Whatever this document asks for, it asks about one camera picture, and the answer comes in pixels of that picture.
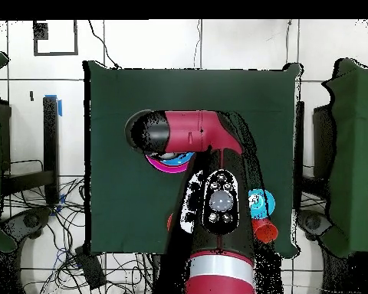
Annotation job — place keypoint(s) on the black square floor frame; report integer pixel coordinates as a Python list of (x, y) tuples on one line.
[(40, 30)]

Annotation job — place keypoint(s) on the black power strip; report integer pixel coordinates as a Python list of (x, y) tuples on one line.
[(90, 269)]

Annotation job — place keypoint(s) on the orange small bowl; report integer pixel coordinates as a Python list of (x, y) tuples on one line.
[(169, 222)]

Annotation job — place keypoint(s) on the orange plastic cup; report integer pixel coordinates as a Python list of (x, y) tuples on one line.
[(265, 232)]

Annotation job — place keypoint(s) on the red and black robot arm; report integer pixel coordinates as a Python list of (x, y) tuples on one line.
[(196, 131)]

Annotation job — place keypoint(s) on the light blue small bowl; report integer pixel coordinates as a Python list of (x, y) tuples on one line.
[(257, 208)]

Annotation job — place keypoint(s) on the black post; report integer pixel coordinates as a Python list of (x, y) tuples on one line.
[(300, 137)]

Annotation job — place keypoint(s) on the dark green tablecloth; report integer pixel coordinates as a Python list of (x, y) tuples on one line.
[(125, 92)]

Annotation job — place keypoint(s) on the black frame with blue tape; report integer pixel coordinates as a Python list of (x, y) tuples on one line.
[(50, 137)]

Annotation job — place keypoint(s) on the black floor stand base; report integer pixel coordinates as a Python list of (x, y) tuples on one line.
[(314, 223), (30, 220)]

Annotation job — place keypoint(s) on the pink large bowl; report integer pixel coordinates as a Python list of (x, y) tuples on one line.
[(168, 167)]

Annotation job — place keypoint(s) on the blue medium bowl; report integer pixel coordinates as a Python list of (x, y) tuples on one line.
[(184, 159)]

